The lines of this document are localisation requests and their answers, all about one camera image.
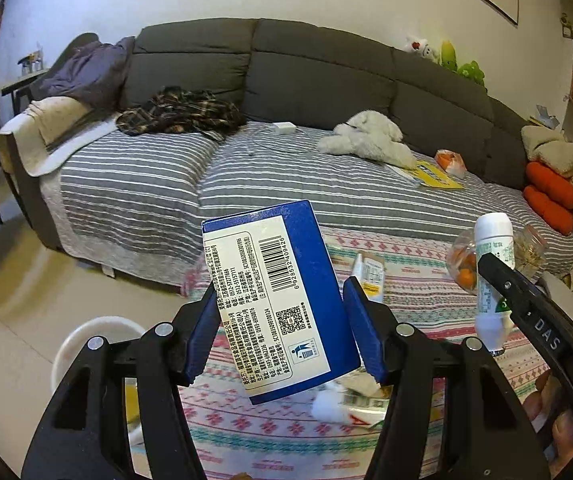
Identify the grey striped bed cover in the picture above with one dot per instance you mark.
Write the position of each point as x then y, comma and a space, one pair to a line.
266, 180

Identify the patterned tablecloth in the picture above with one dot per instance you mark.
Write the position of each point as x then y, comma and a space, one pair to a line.
431, 310

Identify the small printed packet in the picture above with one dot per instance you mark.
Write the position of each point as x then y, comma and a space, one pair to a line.
369, 272

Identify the grey sofa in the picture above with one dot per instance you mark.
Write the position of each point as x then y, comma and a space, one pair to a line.
316, 70

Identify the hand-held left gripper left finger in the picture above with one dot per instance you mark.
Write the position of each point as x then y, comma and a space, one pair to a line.
201, 332

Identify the clear jar with yellow contents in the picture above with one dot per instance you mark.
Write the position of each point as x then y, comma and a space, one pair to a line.
529, 250

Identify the white trash bin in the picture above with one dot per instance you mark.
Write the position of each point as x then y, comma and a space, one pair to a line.
81, 335

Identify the blue carton box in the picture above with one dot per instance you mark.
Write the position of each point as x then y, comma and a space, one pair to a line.
311, 260

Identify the yellow green plush toy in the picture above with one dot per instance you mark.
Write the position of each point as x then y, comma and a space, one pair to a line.
449, 55

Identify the person's right hand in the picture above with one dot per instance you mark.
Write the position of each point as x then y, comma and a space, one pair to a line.
564, 427

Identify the plaid shirt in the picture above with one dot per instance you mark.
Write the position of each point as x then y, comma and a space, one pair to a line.
186, 110

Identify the orange snack bag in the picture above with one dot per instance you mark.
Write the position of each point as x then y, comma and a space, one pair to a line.
449, 160

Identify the side table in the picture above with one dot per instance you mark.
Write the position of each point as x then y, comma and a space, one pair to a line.
21, 82

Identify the white plush dog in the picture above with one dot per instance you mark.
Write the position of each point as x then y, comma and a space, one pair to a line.
371, 135

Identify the yellow book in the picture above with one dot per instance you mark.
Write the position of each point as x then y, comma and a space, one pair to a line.
434, 176

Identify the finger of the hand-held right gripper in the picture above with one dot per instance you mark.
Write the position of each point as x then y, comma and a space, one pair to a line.
499, 275

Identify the crumpled printed wrapper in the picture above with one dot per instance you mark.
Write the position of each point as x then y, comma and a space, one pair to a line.
366, 407

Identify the clear jar with oranges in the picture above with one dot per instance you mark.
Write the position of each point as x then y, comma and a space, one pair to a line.
461, 265

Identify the crumpled white tissue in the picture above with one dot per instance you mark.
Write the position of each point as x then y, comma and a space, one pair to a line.
329, 402

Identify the white bottle with green label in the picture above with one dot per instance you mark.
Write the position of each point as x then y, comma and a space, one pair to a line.
491, 240

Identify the beige pillow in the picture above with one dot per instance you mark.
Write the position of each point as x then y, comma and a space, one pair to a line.
61, 117

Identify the white quilted blanket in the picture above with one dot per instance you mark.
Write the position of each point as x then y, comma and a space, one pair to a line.
46, 155

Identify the orange plush toy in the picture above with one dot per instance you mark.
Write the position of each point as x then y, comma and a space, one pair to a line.
551, 147

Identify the purple jacket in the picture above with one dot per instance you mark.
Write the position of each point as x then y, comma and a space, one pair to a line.
86, 72

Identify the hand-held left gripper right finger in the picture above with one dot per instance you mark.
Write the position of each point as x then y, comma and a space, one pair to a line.
366, 332

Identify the orange cushion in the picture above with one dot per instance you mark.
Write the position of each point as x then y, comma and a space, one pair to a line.
549, 212
551, 182

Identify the small white plush toy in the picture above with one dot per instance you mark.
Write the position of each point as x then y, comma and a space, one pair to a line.
421, 47

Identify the white charger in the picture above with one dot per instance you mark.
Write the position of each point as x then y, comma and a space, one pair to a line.
284, 128

